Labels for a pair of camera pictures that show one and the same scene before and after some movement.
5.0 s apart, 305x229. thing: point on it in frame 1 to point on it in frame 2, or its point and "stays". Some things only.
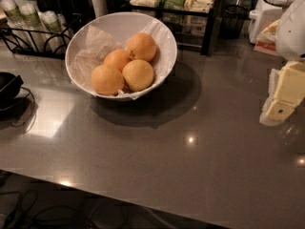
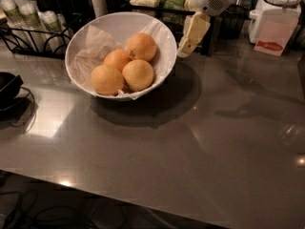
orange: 142,47 stays
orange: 116,58 stays
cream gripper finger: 290,91 to 199,24
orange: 106,79 stays
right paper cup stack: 54,31 stays
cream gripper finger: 264,118 to 181,52
